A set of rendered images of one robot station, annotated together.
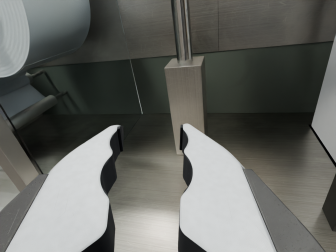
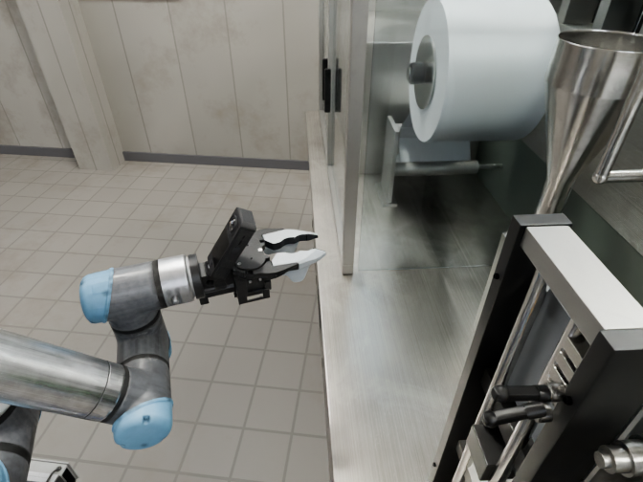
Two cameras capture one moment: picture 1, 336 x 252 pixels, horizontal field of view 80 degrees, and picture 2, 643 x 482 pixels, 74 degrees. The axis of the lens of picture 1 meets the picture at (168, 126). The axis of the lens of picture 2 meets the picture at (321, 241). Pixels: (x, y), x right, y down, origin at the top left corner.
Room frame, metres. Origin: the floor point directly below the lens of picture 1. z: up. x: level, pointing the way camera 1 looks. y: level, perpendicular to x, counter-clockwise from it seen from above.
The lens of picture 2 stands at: (-0.09, -0.52, 1.66)
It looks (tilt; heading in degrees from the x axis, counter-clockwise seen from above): 37 degrees down; 69
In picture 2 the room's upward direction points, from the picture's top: straight up
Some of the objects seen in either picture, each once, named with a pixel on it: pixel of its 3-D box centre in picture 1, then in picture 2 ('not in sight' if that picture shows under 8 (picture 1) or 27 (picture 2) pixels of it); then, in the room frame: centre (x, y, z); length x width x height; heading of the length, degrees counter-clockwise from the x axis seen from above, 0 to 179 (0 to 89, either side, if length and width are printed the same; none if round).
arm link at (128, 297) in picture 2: not in sight; (125, 293); (-0.20, 0.03, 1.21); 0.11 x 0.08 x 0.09; 178
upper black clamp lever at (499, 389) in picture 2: not in sight; (522, 393); (0.13, -0.39, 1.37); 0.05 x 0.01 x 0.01; 162
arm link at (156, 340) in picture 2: not in sight; (143, 343); (-0.20, 0.01, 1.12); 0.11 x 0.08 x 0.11; 88
